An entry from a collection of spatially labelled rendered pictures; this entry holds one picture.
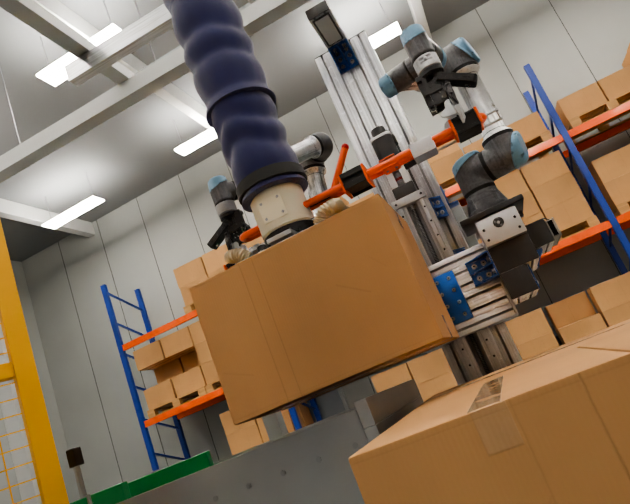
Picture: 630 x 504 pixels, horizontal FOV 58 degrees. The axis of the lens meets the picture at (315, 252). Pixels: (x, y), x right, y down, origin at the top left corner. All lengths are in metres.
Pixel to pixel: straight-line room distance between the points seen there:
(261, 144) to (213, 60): 0.33
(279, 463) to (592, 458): 0.75
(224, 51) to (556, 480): 1.54
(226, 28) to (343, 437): 1.31
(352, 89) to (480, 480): 1.96
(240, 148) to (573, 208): 7.47
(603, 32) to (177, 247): 8.70
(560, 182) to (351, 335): 7.69
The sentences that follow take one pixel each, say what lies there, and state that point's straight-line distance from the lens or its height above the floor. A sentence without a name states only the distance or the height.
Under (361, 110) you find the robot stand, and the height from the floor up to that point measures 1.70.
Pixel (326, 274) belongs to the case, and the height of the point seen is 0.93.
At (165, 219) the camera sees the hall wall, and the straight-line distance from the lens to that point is 12.34.
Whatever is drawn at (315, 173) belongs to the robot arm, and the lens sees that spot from 2.41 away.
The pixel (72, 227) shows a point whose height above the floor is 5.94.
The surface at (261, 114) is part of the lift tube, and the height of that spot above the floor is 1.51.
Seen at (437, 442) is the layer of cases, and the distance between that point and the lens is 0.82.
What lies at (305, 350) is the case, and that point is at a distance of 1.50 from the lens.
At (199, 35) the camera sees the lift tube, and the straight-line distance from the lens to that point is 1.99.
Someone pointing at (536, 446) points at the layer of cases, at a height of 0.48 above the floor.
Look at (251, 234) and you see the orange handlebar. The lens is 1.78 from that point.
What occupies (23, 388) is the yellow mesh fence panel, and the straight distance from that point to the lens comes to 1.62.
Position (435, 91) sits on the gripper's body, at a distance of 1.74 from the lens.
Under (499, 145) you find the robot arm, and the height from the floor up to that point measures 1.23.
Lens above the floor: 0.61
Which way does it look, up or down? 15 degrees up
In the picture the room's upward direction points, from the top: 22 degrees counter-clockwise
